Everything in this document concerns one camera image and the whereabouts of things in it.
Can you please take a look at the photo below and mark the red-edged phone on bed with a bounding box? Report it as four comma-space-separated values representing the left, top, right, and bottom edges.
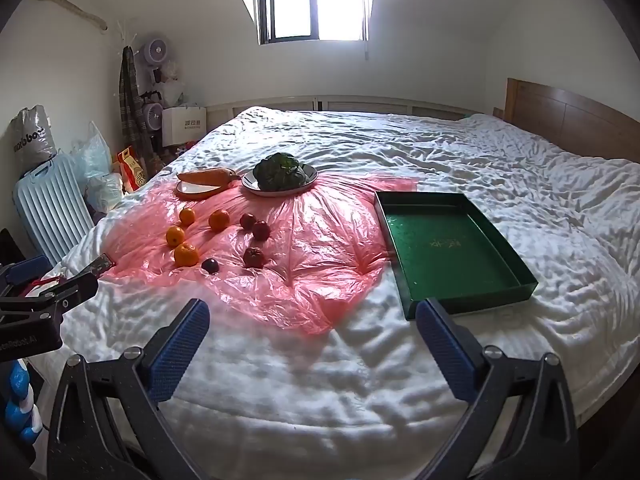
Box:
79, 254, 116, 278

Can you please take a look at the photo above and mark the black-rimmed white plate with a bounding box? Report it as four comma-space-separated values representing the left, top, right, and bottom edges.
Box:
241, 164, 318, 198

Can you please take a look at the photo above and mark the window with dark frame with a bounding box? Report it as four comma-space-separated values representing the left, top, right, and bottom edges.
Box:
256, 0, 373, 44

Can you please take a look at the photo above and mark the orange carrot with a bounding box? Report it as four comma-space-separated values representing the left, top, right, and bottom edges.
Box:
177, 168, 241, 188

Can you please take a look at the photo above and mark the grey plastic bag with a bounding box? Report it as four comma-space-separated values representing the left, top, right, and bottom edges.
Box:
9, 104, 58, 174

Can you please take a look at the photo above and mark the blue white glove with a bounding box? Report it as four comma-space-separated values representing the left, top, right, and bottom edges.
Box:
1, 359, 42, 445

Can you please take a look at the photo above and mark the dark purple plum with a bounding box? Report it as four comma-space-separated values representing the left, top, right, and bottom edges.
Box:
201, 258, 220, 274

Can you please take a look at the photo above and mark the upper purple fan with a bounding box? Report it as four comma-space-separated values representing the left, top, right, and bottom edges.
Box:
142, 38, 168, 66

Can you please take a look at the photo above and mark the ribbed red tomato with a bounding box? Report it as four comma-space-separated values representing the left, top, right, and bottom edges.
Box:
243, 246, 267, 269

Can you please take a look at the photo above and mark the red apple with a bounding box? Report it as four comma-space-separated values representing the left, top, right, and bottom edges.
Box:
240, 214, 257, 231
252, 221, 271, 242

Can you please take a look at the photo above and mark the mandarin orange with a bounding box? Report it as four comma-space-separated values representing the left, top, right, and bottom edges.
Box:
208, 209, 231, 233

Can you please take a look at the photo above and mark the red apple back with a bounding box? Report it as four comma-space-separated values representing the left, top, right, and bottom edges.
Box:
240, 214, 257, 231

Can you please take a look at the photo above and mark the green shallow tray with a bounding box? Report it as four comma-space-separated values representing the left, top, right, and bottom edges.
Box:
374, 192, 538, 321

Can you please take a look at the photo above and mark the pink plastic sheet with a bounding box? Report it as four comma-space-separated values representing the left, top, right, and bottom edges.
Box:
102, 174, 418, 335

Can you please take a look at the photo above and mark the dark green leafy vegetable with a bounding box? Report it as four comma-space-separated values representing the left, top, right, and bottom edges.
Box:
253, 153, 308, 192

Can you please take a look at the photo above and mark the large mandarin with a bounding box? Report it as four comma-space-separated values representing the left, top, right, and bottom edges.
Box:
174, 243, 200, 268

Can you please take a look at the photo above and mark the small orange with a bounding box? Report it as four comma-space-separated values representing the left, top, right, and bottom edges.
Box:
179, 207, 196, 228

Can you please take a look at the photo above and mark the orange-rimmed oval dish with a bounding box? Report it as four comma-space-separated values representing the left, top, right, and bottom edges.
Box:
175, 181, 230, 202

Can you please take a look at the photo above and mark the lower purple fan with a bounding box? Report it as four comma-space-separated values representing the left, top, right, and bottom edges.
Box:
142, 102, 164, 132

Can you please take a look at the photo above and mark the light blue suitcase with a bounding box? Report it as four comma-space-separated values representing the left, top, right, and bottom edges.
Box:
13, 153, 93, 266

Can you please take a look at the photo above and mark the translucent blue plastic bag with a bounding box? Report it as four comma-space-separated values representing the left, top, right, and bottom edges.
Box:
70, 122, 124, 214

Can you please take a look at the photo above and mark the purple fan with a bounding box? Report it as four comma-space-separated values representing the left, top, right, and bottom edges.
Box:
142, 38, 168, 66
142, 102, 164, 132

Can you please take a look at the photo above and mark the plaid scarf on rack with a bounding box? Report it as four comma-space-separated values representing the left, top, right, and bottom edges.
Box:
118, 46, 155, 178

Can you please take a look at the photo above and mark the white cardboard box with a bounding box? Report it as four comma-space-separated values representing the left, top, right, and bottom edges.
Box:
162, 106, 207, 146

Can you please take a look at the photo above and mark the wooden headboard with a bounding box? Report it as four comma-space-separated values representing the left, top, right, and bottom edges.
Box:
494, 78, 640, 162

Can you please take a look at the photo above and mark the red yellow snack box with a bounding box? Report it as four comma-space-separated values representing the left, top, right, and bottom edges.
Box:
113, 145, 146, 193

